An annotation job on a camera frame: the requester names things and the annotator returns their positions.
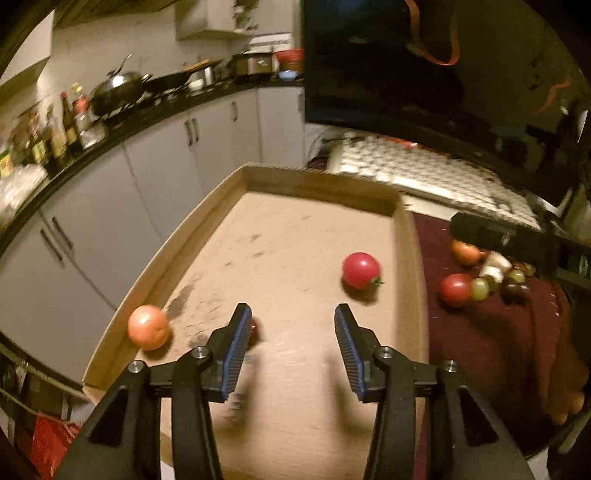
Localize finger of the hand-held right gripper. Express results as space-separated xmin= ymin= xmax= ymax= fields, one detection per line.
xmin=450 ymin=211 xmax=548 ymax=272

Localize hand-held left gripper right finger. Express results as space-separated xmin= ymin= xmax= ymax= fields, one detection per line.
xmin=333 ymin=302 xmax=536 ymax=480

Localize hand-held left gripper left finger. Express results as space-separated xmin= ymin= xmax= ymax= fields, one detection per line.
xmin=54 ymin=302 xmax=254 ymax=480

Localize orange tomato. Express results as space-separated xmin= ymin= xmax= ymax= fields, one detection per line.
xmin=451 ymin=239 xmax=486 ymax=267
xmin=127 ymin=305 xmax=172 ymax=350

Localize shallow cardboard box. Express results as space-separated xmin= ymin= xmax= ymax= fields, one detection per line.
xmin=82 ymin=162 xmax=432 ymax=480

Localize person's right hand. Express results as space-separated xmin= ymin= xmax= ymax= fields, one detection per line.
xmin=549 ymin=318 xmax=587 ymax=426

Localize red tomato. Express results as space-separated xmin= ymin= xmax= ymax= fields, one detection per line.
xmin=438 ymin=273 xmax=474 ymax=308
xmin=342 ymin=251 xmax=385 ymax=292

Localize white computer keyboard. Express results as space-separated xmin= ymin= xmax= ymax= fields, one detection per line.
xmin=325 ymin=131 xmax=543 ymax=232

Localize black computer monitor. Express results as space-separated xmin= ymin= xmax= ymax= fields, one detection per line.
xmin=300 ymin=0 xmax=591 ymax=220

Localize white kitchen cabinets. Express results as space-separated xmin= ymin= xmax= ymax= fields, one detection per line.
xmin=0 ymin=85 xmax=306 ymax=386

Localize red box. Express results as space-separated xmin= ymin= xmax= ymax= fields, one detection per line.
xmin=30 ymin=415 xmax=81 ymax=478

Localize red bowl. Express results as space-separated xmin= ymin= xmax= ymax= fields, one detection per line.
xmin=276 ymin=48 xmax=304 ymax=71

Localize row of condiment bottles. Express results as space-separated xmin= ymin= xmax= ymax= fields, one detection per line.
xmin=0 ymin=83 xmax=110 ymax=185

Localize black frying pan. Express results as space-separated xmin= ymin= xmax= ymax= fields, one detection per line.
xmin=144 ymin=65 xmax=223 ymax=95

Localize steel wok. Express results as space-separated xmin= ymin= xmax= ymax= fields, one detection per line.
xmin=88 ymin=55 xmax=154 ymax=117

